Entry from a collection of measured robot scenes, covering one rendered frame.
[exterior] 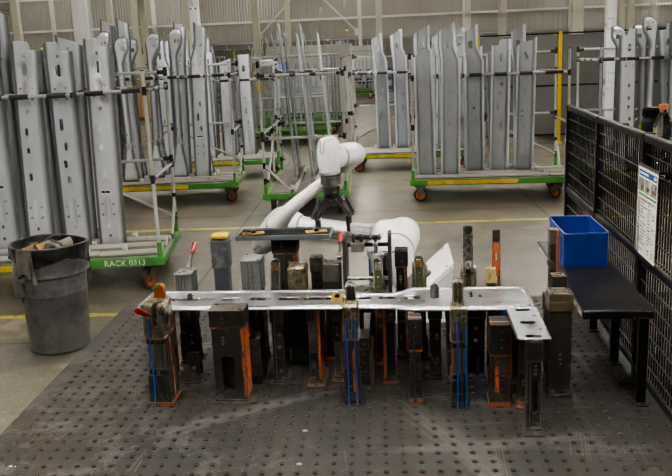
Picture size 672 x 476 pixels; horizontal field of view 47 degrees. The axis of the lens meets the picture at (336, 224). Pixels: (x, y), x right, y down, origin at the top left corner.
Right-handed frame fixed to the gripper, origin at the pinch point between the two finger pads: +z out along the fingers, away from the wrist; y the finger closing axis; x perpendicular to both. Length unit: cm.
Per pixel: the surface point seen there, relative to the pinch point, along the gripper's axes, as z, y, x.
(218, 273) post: 7, -57, -20
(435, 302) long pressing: 11, 3, -89
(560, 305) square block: 11, 34, -116
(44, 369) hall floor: 97, -134, 177
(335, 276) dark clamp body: 6, -20, -54
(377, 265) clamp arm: 2, -7, -64
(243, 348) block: 20, -61, -74
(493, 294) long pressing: 12, 25, -91
